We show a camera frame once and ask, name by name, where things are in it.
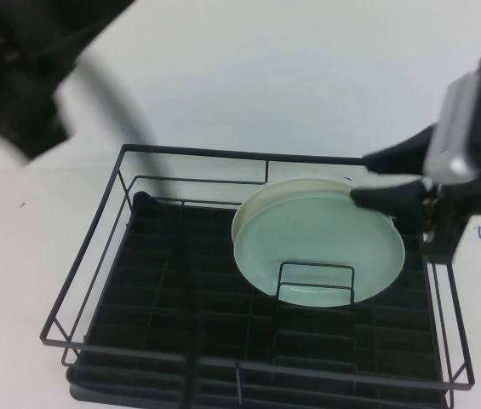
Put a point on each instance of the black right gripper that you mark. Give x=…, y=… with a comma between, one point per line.
x=448, y=213

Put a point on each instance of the pale green round plate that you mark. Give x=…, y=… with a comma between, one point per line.
x=308, y=238

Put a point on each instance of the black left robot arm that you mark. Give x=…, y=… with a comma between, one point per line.
x=10, y=64

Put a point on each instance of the white round plate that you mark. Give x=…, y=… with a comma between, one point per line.
x=265, y=194

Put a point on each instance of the black plastic drip tray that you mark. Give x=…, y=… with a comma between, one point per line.
x=206, y=298

